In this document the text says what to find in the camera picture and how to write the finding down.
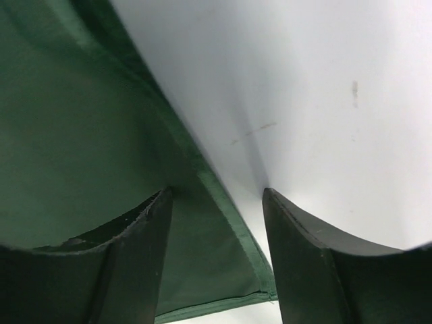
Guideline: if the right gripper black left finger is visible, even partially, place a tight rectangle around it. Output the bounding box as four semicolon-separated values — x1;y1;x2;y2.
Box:
1;189;173;323

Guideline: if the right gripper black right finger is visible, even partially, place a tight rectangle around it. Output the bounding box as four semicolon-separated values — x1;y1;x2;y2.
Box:
262;188;431;323

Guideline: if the dark green cloth napkin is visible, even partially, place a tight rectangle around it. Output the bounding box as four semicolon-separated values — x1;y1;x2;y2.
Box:
1;1;277;323

